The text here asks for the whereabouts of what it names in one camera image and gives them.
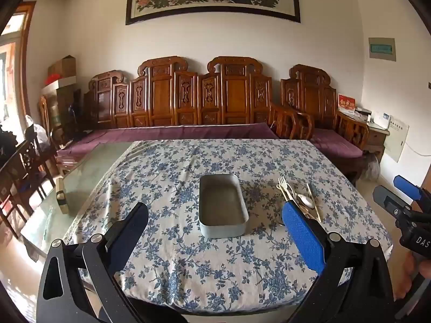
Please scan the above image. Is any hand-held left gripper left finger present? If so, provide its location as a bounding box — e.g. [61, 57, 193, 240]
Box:
[35, 202, 149, 323]

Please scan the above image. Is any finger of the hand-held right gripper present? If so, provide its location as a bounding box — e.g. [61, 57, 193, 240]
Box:
[393, 175, 425, 204]
[372, 185, 411, 216]

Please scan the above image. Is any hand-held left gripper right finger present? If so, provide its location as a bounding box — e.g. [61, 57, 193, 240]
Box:
[281, 199, 395, 323]

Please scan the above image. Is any brown wooden chopstick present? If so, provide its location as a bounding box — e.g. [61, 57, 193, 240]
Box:
[309, 183, 323, 222]

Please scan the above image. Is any metal spoon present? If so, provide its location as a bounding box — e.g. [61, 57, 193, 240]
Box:
[296, 193, 316, 208]

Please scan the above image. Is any beige plastic fork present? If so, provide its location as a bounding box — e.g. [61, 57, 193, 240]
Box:
[277, 176, 294, 204]

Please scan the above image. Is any rectangular metal tin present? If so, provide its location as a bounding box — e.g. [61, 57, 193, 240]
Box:
[199, 174, 250, 238]

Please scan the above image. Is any person's right hand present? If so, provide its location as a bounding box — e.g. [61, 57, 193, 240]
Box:
[392, 252, 431, 301]

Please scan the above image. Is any grey fluffy bundle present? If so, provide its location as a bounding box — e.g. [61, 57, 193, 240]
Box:
[362, 156, 381, 181]

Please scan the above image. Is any wooden side table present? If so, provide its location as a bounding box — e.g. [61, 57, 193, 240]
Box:
[364, 121, 391, 163]

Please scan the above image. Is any blue floral tablecloth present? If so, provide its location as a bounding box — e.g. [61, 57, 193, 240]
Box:
[64, 139, 393, 314]

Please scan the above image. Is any white desk telephone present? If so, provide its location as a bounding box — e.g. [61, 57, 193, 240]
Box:
[372, 111, 391, 130]

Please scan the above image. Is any small beige and black box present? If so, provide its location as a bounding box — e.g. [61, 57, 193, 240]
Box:
[55, 177, 70, 215]

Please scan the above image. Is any red desk calendar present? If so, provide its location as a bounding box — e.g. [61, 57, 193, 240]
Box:
[337, 94, 357, 115]

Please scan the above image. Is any purple sofa cushion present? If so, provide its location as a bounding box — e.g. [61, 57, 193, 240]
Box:
[55, 123, 280, 157]

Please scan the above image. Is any carved wooden armchair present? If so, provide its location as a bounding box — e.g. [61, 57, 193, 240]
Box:
[280, 64, 371, 177]

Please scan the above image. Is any black desk lamp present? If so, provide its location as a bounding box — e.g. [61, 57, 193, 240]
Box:
[68, 104, 82, 132]

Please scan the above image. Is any clear plastic bag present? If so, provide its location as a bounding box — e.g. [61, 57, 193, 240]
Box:
[25, 114, 50, 142]

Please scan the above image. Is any stack of brown cartons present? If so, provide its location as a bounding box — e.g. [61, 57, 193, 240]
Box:
[42, 87, 82, 136]

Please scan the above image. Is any wooden chair by cartons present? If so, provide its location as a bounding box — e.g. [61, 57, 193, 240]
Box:
[37, 95, 68, 149]

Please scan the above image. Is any carved wooden sofa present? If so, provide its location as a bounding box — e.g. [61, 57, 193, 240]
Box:
[55, 56, 316, 176]

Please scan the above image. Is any white flat box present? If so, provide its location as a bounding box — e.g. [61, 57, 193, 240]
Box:
[41, 75, 78, 95]

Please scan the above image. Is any brown cardboard box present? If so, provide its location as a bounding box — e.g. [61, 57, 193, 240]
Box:
[47, 55, 77, 78]

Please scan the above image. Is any white wall cable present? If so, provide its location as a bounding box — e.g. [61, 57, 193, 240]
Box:
[403, 141, 431, 157]

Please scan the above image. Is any white wall distribution panel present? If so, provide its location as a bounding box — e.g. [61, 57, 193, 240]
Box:
[383, 115, 410, 163]

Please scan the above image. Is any green wall panel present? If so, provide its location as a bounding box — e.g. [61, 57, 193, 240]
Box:
[368, 37, 397, 62]

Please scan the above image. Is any wooden door frame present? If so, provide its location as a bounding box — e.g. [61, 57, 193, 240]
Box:
[0, 1, 37, 122]

